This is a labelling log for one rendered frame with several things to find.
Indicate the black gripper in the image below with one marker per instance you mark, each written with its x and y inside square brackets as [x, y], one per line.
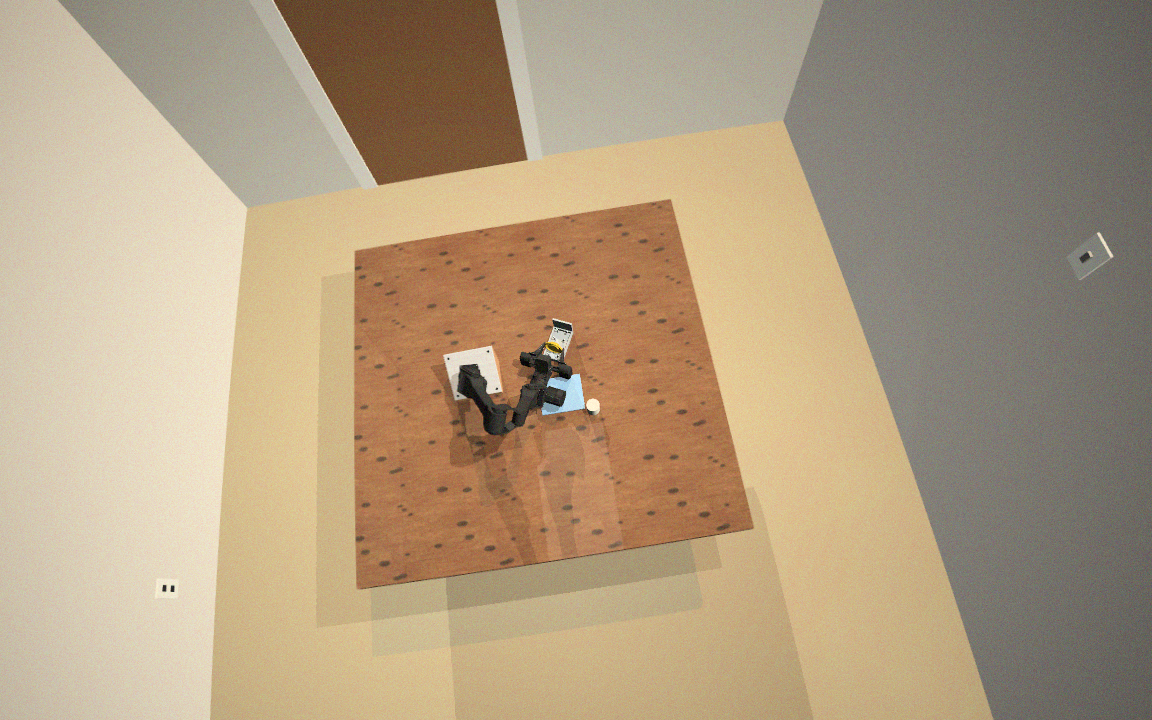
[563, 369]

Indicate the light blue flat mat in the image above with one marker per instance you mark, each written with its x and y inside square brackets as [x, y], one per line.
[574, 396]

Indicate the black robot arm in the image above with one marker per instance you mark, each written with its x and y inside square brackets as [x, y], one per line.
[472, 385]

